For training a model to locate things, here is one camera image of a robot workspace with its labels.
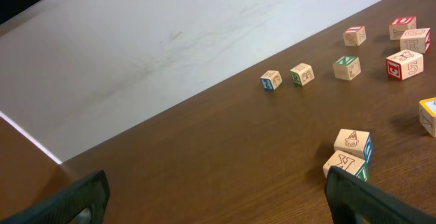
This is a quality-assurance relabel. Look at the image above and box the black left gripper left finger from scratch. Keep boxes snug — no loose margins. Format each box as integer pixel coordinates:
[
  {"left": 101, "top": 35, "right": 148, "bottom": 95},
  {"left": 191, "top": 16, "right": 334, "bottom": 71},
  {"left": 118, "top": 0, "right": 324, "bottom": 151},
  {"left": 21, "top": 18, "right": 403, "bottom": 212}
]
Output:
[{"left": 1, "top": 170, "right": 110, "bottom": 224}]

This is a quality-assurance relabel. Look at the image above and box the wooden block red U top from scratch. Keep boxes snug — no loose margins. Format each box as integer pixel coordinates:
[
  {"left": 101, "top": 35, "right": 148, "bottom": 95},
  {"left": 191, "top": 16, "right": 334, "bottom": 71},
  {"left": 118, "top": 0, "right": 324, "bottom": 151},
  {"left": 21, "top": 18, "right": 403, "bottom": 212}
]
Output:
[{"left": 389, "top": 16, "right": 416, "bottom": 40}]

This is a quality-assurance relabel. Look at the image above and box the wooden block green N top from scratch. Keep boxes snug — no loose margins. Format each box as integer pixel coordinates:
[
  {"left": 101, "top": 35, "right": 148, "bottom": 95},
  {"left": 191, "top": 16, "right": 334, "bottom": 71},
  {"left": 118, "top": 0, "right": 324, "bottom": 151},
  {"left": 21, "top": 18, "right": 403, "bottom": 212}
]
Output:
[{"left": 332, "top": 56, "right": 361, "bottom": 80}]

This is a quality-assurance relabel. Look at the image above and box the wooden block green R side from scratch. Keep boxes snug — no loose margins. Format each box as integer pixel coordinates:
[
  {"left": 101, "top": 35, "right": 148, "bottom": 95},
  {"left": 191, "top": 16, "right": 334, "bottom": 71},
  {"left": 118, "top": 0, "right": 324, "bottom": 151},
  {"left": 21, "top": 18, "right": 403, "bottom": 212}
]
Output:
[{"left": 290, "top": 63, "right": 315, "bottom": 86}]

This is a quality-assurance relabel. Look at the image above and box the wooden block red I top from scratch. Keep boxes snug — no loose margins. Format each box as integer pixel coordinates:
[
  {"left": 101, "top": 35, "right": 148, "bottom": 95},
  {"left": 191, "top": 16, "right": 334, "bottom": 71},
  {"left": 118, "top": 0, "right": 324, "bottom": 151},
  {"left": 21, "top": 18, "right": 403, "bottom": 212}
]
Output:
[{"left": 343, "top": 25, "right": 367, "bottom": 46}]

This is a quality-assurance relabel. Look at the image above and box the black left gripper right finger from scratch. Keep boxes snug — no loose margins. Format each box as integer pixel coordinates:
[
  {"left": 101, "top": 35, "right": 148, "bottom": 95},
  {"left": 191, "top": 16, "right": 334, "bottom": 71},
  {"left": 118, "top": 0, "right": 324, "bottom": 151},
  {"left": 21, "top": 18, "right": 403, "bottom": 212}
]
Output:
[{"left": 324, "top": 166, "right": 435, "bottom": 224}]

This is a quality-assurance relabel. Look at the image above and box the wooden block number 5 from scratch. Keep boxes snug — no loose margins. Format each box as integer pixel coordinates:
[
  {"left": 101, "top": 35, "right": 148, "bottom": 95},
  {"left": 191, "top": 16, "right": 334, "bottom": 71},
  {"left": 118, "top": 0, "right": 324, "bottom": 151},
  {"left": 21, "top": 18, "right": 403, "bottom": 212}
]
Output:
[{"left": 386, "top": 50, "right": 424, "bottom": 80}]

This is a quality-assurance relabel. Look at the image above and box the wooden block E side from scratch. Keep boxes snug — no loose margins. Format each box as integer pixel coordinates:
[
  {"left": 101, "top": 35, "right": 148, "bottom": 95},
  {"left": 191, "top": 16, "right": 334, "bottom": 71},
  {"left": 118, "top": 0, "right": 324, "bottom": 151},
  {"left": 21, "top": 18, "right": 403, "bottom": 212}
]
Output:
[{"left": 400, "top": 28, "right": 431, "bottom": 54}]

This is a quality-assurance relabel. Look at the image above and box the wooden block yellow top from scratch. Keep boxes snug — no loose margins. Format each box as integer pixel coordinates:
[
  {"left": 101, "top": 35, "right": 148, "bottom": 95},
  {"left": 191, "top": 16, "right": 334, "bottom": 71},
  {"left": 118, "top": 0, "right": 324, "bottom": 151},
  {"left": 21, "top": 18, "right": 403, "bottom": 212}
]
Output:
[{"left": 419, "top": 97, "right": 436, "bottom": 137}]

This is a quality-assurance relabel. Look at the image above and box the wooden block green side X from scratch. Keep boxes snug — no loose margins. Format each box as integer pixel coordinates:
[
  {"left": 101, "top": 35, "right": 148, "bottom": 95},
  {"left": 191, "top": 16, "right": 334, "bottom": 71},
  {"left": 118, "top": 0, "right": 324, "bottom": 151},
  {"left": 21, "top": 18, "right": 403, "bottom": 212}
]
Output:
[{"left": 323, "top": 150, "right": 369, "bottom": 181}]

